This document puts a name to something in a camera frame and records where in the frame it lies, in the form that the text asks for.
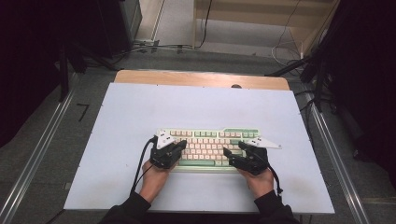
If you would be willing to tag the light wooden shelf unit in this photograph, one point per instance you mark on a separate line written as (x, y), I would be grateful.
(249, 18)

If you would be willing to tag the person's right hand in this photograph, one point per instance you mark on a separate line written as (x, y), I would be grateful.
(260, 183)

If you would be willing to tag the dark cabinet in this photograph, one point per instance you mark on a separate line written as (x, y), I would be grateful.
(121, 25)

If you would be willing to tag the wooden table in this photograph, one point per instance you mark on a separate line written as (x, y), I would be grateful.
(186, 77)

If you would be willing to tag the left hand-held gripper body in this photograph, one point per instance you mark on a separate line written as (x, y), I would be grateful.
(162, 155)

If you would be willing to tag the floor power strip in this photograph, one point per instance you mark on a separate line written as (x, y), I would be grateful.
(146, 41)

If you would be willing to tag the green and cream keyboard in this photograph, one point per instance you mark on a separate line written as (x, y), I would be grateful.
(205, 149)

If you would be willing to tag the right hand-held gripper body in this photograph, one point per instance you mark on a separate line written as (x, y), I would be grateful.
(255, 160)

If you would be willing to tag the person's left hand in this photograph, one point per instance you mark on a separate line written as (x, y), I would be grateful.
(154, 182)

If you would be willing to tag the white table cover sheet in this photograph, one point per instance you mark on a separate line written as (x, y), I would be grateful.
(186, 105)

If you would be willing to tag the dark curtain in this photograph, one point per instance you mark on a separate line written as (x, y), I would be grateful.
(31, 62)
(367, 77)

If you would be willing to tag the aluminium floor rail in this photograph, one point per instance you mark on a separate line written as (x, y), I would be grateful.
(339, 161)
(34, 155)

